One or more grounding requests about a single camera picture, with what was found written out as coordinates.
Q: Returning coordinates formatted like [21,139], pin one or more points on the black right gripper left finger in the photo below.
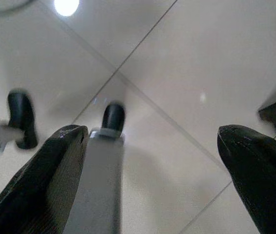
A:
[42,185]

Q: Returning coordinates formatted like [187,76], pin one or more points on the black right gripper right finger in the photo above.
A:
[262,182]

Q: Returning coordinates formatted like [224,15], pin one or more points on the silver robot right leg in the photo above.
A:
[98,182]

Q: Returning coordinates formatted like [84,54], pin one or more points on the silver robot leg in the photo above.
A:
[98,182]
[22,117]

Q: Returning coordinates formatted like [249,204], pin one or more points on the silver robot left leg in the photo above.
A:
[22,117]

